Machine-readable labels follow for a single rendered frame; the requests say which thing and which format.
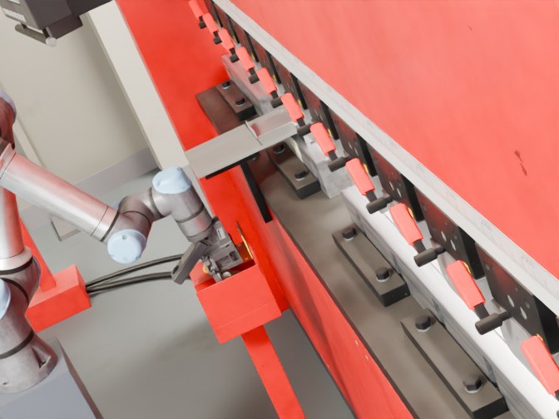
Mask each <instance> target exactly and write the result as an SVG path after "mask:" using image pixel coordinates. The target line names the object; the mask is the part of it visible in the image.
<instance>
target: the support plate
mask: <svg viewBox="0 0 559 419"><path fill-rule="evenodd" d="M280 112H281V111H280V110H279V109H276V110H274V111H271V112H269V113H267V114H265V115H263V116H261V117H258V118H256V119H254V120H252V121H250V122H248V123H249V124H250V126H253V125H255V124H257V123H259V122H262V121H264V120H266V119H268V118H270V117H272V116H275V115H277V114H279V113H280ZM296 130H297V129H296V128H295V127H294V125H293V124H292V123H289V124H287V125H285V126H282V127H280V128H278V129H276V130H274V131H271V132H270V133H268V134H265V135H263V136H261V137H260V138H259V139H258V140H259V141H260V142H261V144H262V145H260V143H259V142H258V141H257V140H256V139H255V137H254V136H253V135H252V134H251V132H250V131H249V130H248V128H247V127H246V126H245V124H244V125H242V126H239V127H236V128H235V129H233V130H231V131H228V132H226V133H224V134H222V135H220V136H217V137H216V138H213V139H211V140H208V141H207V142H205V143H203V144H200V145H198V146H196V147H194V148H192V149H189V150H187V151H185V152H184V155H185V157H186V159H187V160H188V162H189V164H190V166H191V168H192V170H193V171H194V173H195V175H196V177H197V179H200V178H202V177H204V176H206V175H209V174H211V173H213V172H215V171H217V170H220V169H222V168H224V167H226V166H227V165H230V164H233V163H235V162H236V161H238V160H241V159H243V158H245V157H247V156H249V155H252V154H254V153H255V152H258V151H260V150H263V149H264V148H266V147H268V146H271V145H273V144H275V143H277V142H279V141H281V140H284V139H286V138H288V137H290V136H292V135H294V134H297V131H296Z"/></svg>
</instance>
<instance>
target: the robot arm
mask: <svg viewBox="0 0 559 419"><path fill-rule="evenodd" d="M16 115H17V110H16V107H15V104H14V102H13V100H12V99H11V97H10V96H9V95H8V94H6V93H4V92H3V91H1V90H0V392H1V393H4V394H13V393H18V392H23V391H25V390H27V389H29V388H31V387H33V386H35V385H37V384H38V383H39V382H41V381H42V380H43V379H44V378H46V377H47V376H48V375H49V374H50V373H51V372H52V370H53V369H54V367H55V366H56V365H57V355H56V353H55V351H54V350H53V348H52V347H51V346H50V345H49V344H48V343H46V342H45V341H44V340H43V339H41V338H40V337H39V336H38V335H36V334H35V333H34V331H33V329H32V327H31V325H30V323H29V322H28V320H27V319H26V317H25V312H26V311H27V308H28V306H29V304H30V302H31V300H32V297H33V295H34V293H35V292H36V291H37V289H38V286H39V284H40V279H41V267H40V264H39V263H38V261H37V259H36V258H35V257H33V256H32V251H31V249H30V248H29V247H27V246H26V245H24V243H23V237H22V227H21V222H20V217H19V212H18V206H17V196H16V195H19V196H20V197H22V198H24V199H25V200H27V201H29V202H31V203H33V204H34V205H36V206H38V207H39V208H41V209H43V210H46V212H48V213H50V214H52V215H54V216H56V217H58V218H59V219H61V220H63V221H65V222H66V223H68V224H70V225H71V226H73V227H75V228H77V229H79V230H80V231H82V232H84V233H85V234H88V235H90V236H91V237H92V238H94V239H97V240H98V241H101V242H102V243H104V244H105V245H107V246H108V252H109V255H110V256H111V257H112V258H113V259H114V260H115V261H117V262H118V263H121V264H131V263H134V262H136V261H137V260H138V259H139V258H140V257H141V255H142V253H143V251H144V249H145V248H146V244H147V239H148V236H149V233H150V231H151V226H152V224H153V222H155V221H157V220H159V219H163V218H165V217H167V216H168V215H171V216H172V217H173V219H174V220H175V222H176V223H177V225H178V227H179V228H180V230H181V232H182V234H183V235H184V236H185V237H186V238H187V240H188V241H189V242H192V243H191V244H190V246H189V248H188V249H187V250H186V252H185V253H184V255H183V256H182V257H181V259H180V261H179V262H178V264H177V265H176V266H175V267H174V268H173V270H172V272H171V277H172V279H173V281H174V282H175V283H178V284H179V285H182V284H183V283H184V281H185V280H186V278H187V277H188V275H189V274H190V272H191V270H192V269H193V268H194V267H195V265H196V264H197V262H198V261H199V259H200V260H202V262H203V264H204V265H205V267H206V269H207V270H208V272H209V274H210V276H213V277H214V279H215V281H216V282H217V283H219V282H220V281H222V280H224V279H227V278H229V277H231V276H233V275H235V274H237V273H239V272H241V271H239V270H236V271H230V269H231V268H233V267H234V266H237V265H239V264H241V263H243V262H244V261H243V260H242V258H241V257H240V252H239V250H238V249H237V247H236V244H235V243H234V241H233V239H232V238H231V235H230V233H227V232H226V230H225V228H224V226H223V224H222V223H221V222H220V219H219V217H218V215H217V216H215V217H213V218H211V216H210V213H209V212H208V210H207V208H206V207H205V205H204V204H203V202H202V200H201V198H200V196H199V195H198V193H197V192H196V190H195V187H194V186H193V184H192V182H191V180H190V179H189V178H188V176H187V175H186V173H185V172H184V171H183V169H182V168H181V167H179V166H171V167H168V168H165V169H164V170H163V171H161V172H159V173H158V174H157V175H156V176H155V177H154V179H153V181H152V182H153V186H152V187H150V188H148V189H146V190H143V191H140V192H138V193H135V194H133V195H130V196H126V197H124V198H122V199H121V200H118V201H117V202H115V203H114V204H113V205H112V207H110V206H109V205H106V204H105V203H103V202H101V201H100V200H98V199H96V198H94V197H93V196H91V195H89V194H88V193H86V192H84V191H82V190H80V189H78V188H77V187H76V186H74V185H72V184H70V183H68V182H66V181H65V180H63V179H61V178H60V177H58V176H56V175H54V174H53V173H51V172H50V171H48V170H45V169H44V168H42V167H41V166H39V165H37V164H35V163H33V162H32V161H30V160H28V159H27V158H25V157H23V156H22V155H19V154H18V153H17V152H15V141H14V135H13V130H12V126H13V124H14V123H15V120H16Z"/></svg>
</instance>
